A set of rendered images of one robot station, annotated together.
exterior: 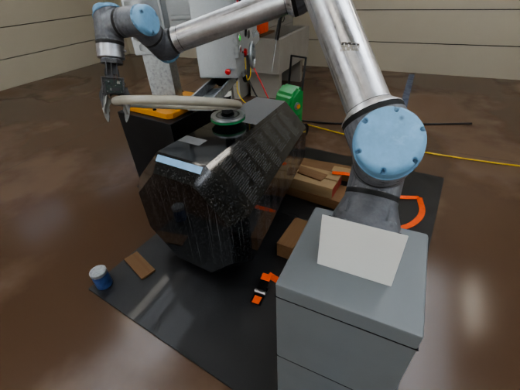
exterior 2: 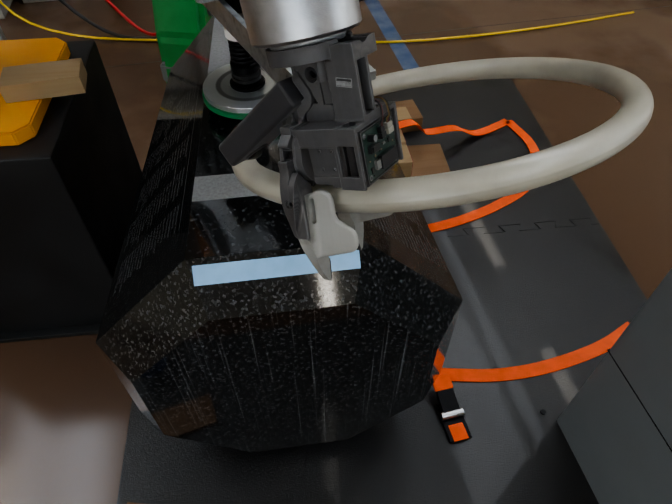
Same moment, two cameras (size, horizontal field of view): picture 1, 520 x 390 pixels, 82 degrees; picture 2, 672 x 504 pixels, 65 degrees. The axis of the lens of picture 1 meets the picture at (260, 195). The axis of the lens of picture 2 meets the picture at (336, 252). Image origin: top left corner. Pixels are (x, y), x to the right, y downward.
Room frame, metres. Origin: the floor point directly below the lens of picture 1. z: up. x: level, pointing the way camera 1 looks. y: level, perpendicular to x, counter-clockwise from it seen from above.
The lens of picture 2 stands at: (0.82, 0.74, 1.57)
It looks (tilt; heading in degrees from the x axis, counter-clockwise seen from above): 49 degrees down; 320
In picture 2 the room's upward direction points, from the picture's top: straight up
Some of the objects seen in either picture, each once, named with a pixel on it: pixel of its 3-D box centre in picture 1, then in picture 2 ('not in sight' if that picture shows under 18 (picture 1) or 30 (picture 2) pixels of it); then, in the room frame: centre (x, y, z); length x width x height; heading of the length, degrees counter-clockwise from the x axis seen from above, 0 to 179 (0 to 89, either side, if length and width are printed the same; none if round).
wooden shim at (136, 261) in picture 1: (139, 265); not in sight; (1.40, 0.85, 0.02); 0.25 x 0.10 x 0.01; 44
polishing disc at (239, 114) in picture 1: (227, 115); (248, 85); (1.83, 0.18, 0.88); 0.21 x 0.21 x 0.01
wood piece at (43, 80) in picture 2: not in sight; (44, 80); (2.30, 0.52, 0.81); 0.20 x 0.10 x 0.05; 65
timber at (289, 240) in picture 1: (293, 237); not in sight; (1.52, -0.22, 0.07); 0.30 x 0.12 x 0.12; 148
